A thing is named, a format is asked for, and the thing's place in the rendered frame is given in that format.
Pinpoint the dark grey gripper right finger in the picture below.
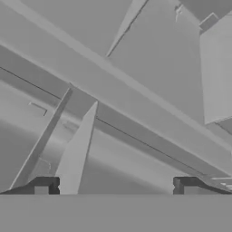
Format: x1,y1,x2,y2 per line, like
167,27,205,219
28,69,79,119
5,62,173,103
172,176,232,196

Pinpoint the small grey cupboard handle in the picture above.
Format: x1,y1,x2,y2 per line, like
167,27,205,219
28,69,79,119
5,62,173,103
28,101,48,118

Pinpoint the long grey fridge handle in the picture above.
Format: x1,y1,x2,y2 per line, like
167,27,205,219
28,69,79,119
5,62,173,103
9,87,74,190
54,101,100,196

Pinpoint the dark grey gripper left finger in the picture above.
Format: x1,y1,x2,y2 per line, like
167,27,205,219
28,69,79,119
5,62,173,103
0,176,61,196

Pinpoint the grey bracket handle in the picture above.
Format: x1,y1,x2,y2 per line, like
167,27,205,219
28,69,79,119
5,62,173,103
198,12,219,32

